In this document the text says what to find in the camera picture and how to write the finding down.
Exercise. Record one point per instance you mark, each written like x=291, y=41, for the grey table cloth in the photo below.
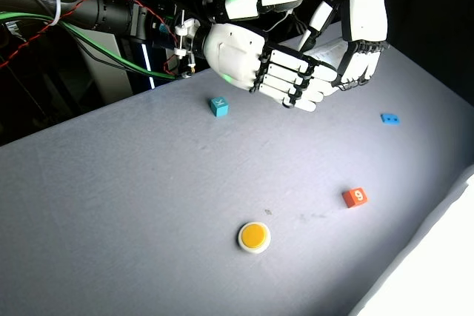
x=148, y=201

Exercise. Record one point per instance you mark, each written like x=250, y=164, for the blue block with two holes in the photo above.
x=390, y=119

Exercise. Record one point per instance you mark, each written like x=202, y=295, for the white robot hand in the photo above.
x=364, y=12
x=233, y=53

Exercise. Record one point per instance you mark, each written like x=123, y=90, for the orange number cube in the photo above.
x=354, y=198

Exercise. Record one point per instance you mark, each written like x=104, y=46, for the yellow push button white base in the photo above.
x=254, y=237

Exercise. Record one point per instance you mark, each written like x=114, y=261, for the teal letter K cube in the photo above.
x=218, y=107

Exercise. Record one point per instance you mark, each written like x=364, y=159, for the black backdrop curtain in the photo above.
x=433, y=5

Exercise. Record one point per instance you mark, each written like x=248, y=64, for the large clear plastic syringe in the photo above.
x=329, y=51

